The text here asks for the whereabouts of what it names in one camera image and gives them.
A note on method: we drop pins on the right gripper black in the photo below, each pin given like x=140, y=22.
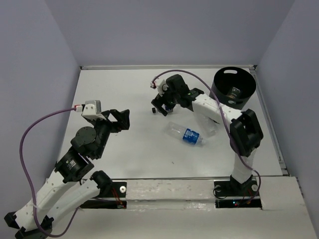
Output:
x=157, y=103

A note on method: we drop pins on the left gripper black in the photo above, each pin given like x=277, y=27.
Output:
x=123, y=117

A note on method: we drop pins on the blue label water bottle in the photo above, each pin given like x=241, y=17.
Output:
x=184, y=134

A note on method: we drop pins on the orange juice bottle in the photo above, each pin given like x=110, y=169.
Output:
x=234, y=93

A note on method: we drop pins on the black cap cola bottle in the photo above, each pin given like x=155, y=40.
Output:
x=163, y=108

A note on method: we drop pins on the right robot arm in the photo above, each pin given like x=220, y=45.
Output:
x=242, y=127

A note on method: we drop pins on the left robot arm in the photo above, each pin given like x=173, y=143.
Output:
x=65, y=190

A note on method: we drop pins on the black round bin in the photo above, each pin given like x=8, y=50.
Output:
x=229, y=77

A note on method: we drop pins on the clear unlabeled plastic bottle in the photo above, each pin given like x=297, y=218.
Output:
x=208, y=126

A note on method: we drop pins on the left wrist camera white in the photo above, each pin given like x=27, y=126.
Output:
x=90, y=110

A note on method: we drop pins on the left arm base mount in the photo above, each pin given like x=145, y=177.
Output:
x=112, y=198

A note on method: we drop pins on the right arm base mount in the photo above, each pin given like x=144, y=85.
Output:
x=228, y=198

